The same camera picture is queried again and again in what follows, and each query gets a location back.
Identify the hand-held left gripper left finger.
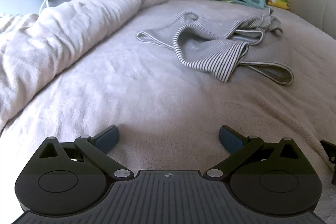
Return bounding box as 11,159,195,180
38,125,134,181

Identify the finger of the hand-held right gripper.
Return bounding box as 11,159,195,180
320,139,336,162

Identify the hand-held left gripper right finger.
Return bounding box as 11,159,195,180
206,125,301,182

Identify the grey striped tank top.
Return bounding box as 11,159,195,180
136,10,294,86

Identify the beige bed blanket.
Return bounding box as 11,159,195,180
0,0,336,224

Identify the beige rolled duvet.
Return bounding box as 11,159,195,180
0,0,190,130

